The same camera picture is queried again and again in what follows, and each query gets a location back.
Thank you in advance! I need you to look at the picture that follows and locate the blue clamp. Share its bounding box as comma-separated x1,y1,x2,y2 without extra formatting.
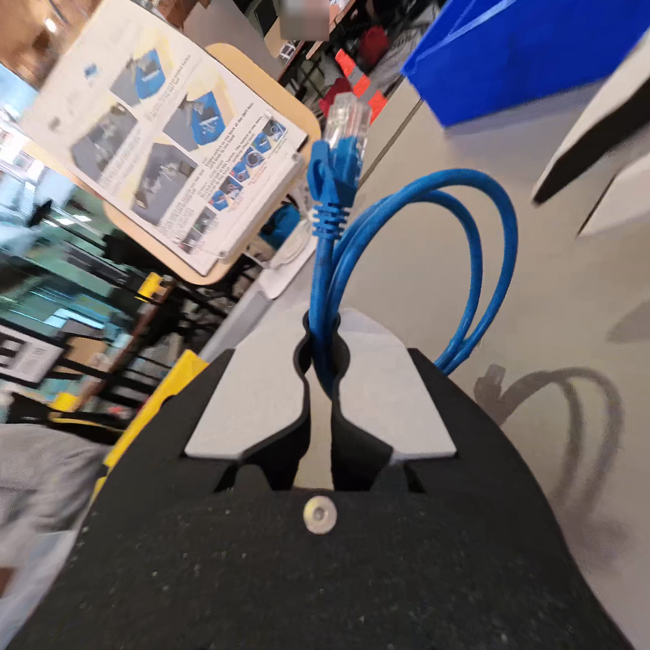
261,202,301,251

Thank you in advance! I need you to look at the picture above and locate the yellow plastic bin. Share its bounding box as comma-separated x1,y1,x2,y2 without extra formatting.
48,348,210,488

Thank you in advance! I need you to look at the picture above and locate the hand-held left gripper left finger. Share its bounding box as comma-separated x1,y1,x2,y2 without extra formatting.
183,310,312,490

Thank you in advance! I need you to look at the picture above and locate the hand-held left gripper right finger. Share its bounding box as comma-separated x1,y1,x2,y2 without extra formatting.
331,308,459,490

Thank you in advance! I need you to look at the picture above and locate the instruction sheet on wooden board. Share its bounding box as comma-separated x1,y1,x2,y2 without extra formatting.
19,0,322,286

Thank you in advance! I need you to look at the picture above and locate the red stool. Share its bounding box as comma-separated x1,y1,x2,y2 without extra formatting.
362,26,391,58

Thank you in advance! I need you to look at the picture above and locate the blue plastic bin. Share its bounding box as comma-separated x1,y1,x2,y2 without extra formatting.
400,0,650,129

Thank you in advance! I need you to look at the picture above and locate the black framed sign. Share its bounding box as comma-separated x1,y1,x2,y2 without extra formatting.
0,325,68,383

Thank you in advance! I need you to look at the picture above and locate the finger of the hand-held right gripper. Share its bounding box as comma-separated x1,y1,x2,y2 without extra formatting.
575,155,650,238
529,46,650,207

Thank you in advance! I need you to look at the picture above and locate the blue ethernet cable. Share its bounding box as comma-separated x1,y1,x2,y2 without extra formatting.
306,91,520,404

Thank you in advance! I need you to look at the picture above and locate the white stand base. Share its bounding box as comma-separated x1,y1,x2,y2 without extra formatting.
258,238,317,300

